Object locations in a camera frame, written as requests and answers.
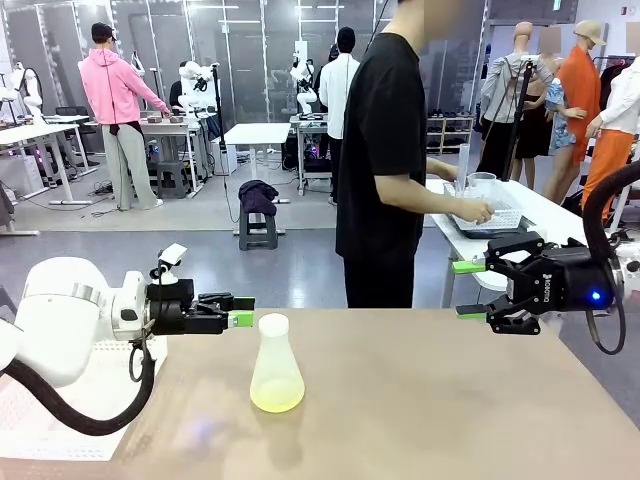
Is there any grey step stool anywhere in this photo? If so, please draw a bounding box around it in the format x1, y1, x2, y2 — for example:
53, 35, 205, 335
156, 160, 197, 200

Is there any clear plastic graduated cylinder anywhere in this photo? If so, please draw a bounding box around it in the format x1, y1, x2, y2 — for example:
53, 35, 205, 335
458, 143, 471, 194

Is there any person in black T-shirt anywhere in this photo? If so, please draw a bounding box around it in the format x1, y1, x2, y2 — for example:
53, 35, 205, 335
334, 0, 436, 310

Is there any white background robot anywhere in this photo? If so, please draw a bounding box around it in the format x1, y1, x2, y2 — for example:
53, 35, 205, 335
9, 62, 46, 126

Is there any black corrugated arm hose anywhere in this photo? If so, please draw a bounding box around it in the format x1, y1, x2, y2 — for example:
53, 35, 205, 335
0, 342, 157, 437
582, 160, 640, 261

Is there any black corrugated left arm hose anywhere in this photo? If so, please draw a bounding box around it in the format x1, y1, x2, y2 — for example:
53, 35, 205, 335
0, 342, 157, 437

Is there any translucent white conical flask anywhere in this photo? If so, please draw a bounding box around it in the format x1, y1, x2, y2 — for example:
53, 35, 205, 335
248, 313, 306, 414

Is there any black plastic tray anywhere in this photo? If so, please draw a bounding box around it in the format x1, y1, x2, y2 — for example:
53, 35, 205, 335
452, 219, 534, 242

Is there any white robot with black joints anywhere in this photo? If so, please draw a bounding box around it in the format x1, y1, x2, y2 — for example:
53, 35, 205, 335
177, 59, 221, 114

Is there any mannequin in blue floral dress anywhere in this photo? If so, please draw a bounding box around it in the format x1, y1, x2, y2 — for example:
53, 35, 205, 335
544, 74, 586, 201

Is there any white perforated basket with sticker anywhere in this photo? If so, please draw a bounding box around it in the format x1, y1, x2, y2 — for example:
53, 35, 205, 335
442, 178, 525, 232

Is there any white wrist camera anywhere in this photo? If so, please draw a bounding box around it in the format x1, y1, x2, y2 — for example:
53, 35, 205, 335
149, 243, 190, 286

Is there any white desk with small items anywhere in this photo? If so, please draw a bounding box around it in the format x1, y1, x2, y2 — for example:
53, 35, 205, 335
84, 117, 212, 195

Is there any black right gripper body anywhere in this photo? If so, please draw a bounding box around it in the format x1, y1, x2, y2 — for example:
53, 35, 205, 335
507, 243, 617, 314

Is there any person's right hand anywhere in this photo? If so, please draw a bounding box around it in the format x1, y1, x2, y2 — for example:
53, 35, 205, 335
463, 201, 497, 227

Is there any person's right forearm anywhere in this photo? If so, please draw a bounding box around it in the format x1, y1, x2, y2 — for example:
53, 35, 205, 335
384, 187, 469, 221

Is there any dark purple cloth bundle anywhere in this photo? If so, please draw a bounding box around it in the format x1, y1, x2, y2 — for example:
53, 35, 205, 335
237, 179, 280, 216

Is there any white lab desk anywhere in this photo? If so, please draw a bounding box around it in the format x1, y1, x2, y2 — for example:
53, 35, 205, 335
0, 122, 99, 206

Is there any white perforated plastic basket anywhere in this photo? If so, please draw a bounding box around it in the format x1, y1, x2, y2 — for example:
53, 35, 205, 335
0, 334, 169, 461

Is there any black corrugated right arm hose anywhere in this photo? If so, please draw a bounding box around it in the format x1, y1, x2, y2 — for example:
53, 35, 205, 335
582, 160, 640, 261

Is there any person in pink hoodie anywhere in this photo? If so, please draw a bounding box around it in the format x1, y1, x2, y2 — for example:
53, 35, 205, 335
78, 23, 172, 212

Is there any mannequin in orange coat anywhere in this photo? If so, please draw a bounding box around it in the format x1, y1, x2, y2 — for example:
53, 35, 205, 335
557, 19, 609, 166

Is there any mannequin in black dress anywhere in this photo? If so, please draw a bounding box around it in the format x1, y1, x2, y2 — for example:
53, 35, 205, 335
513, 24, 564, 189

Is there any white computer tower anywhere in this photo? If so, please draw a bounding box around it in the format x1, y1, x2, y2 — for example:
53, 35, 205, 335
212, 137, 239, 177

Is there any person's left forearm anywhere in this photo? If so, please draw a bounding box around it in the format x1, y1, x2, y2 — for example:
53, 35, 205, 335
424, 156, 460, 183

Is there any mannequin in grey jacket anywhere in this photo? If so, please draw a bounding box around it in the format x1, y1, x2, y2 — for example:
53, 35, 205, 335
473, 22, 534, 181

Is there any white side table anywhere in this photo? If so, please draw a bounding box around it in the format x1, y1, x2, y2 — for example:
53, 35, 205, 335
424, 179, 601, 309

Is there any white empty desk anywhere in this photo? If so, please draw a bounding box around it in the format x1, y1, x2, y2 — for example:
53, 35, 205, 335
223, 122, 292, 176

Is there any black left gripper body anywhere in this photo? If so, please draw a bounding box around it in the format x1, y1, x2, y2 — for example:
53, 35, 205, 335
144, 278, 229, 338

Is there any person in white shirt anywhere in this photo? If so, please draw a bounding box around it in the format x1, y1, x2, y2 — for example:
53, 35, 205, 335
318, 27, 362, 206

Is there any black tripod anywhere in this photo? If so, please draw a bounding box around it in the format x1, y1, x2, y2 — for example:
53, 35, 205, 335
499, 54, 539, 184

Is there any mannequin in white jacket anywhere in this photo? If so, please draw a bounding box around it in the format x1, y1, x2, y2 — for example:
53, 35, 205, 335
582, 54, 640, 224

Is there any round white flask lid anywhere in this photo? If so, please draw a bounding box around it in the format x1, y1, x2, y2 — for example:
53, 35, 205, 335
257, 313, 290, 337

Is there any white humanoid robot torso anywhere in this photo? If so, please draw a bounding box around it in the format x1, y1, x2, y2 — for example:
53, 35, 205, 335
289, 42, 317, 119

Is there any thin black gripper cable loop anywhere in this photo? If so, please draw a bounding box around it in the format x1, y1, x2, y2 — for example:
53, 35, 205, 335
586, 294, 627, 357

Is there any clear beaker with handle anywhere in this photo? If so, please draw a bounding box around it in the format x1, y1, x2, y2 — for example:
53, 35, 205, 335
467, 171, 497, 201

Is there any white shoe rack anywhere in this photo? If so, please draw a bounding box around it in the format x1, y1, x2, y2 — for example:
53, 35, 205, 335
424, 107, 476, 156

